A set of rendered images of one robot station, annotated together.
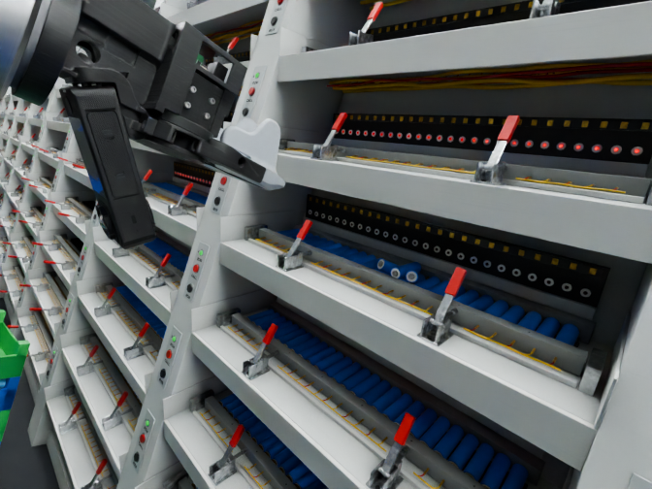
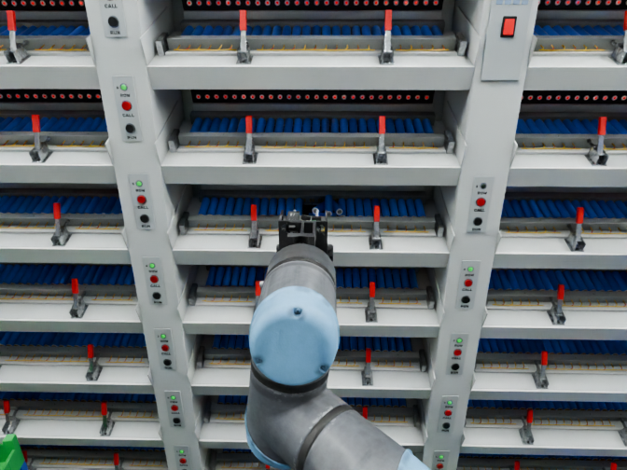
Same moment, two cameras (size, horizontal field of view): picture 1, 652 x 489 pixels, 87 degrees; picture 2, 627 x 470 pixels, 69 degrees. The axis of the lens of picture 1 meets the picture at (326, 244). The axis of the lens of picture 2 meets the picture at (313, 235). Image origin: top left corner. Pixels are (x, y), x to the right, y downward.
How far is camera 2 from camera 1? 67 cm
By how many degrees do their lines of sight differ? 43
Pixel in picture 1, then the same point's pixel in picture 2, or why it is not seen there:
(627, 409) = (457, 241)
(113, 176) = not seen: hidden behind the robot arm
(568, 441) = (441, 260)
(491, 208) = (389, 176)
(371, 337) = (343, 260)
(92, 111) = not seen: hidden behind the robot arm
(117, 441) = (131, 432)
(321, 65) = (213, 79)
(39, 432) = not seen: outside the picture
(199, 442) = (229, 376)
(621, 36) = (428, 80)
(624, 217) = (445, 172)
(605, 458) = (453, 260)
